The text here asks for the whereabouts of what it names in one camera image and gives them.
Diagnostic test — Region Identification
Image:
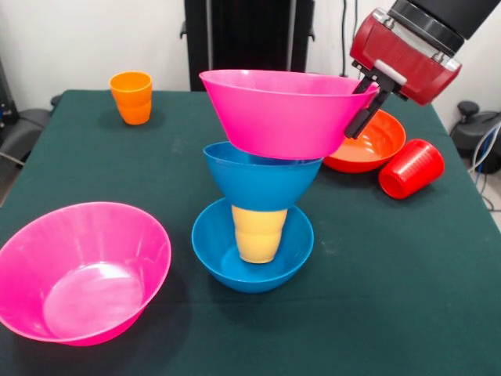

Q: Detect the tangle of floor cables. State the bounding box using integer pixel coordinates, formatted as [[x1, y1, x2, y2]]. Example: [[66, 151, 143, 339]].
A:
[[467, 125, 501, 212]]

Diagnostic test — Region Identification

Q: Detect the yellow plastic cup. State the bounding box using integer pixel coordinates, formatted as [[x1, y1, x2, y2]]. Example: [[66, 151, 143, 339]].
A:
[[231, 205, 289, 264]]

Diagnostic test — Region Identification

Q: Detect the red plastic cup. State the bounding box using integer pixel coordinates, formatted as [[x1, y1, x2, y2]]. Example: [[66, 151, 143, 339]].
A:
[[377, 138, 445, 201]]

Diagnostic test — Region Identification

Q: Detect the blue plastic bowl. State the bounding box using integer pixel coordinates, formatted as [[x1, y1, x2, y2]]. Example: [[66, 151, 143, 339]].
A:
[[202, 141, 324, 212], [191, 197, 315, 295]]

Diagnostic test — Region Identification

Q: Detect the dark green table cloth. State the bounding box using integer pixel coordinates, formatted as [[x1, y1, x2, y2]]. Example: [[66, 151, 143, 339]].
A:
[[0, 89, 501, 376]]

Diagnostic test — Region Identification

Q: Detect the black cable with plug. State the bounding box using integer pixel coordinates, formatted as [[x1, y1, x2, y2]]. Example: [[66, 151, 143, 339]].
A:
[[339, 0, 363, 79]]

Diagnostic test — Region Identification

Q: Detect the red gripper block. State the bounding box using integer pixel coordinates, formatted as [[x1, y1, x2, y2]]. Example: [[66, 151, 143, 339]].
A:
[[344, 14, 463, 140]]

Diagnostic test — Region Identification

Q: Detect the black upright post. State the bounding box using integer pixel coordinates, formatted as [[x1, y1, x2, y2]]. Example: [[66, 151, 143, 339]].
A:
[[179, 0, 316, 93]]

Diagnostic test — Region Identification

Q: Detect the pink plastic bowl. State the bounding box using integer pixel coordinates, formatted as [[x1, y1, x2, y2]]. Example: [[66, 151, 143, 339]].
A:
[[0, 201, 172, 347], [199, 69, 380, 161]]

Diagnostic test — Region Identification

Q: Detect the red-orange plastic bowl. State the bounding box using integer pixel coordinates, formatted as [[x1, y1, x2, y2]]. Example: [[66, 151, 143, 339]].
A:
[[323, 109, 407, 174]]

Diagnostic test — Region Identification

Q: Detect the orange plastic cup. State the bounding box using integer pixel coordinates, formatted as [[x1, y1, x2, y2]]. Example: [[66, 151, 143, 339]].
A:
[[108, 70, 153, 126]]

